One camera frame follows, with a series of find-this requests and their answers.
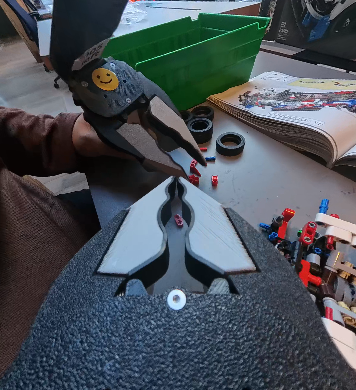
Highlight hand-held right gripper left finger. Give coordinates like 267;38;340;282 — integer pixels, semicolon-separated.
97;176;177;287

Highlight toy brick race car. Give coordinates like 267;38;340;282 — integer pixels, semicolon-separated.
259;199;356;381

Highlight person's left forearm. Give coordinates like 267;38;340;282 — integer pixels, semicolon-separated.
0;101;84;177

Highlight black toy set box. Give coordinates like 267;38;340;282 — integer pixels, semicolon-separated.
259;0;356;77

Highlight green plastic bin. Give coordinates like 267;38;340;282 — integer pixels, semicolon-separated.
100;13;271;112

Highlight clear plastic bag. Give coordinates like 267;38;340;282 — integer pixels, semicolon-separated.
117;0;148;25

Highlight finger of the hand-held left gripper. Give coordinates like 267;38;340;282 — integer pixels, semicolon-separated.
115;123;190;179
148;95;208;167

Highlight person's left hand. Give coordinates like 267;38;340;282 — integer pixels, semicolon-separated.
72;114;142;163

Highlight toy car instruction booklet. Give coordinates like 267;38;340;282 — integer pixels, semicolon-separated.
207;71;356;169

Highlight neighbouring grey table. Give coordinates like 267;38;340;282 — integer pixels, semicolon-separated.
36;0;262;57

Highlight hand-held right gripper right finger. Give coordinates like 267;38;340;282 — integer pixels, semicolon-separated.
177;177;257;285

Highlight grey desk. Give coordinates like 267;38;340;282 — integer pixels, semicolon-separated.
87;50;356;305

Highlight person's brown shirt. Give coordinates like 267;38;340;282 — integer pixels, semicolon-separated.
0;134;101;387

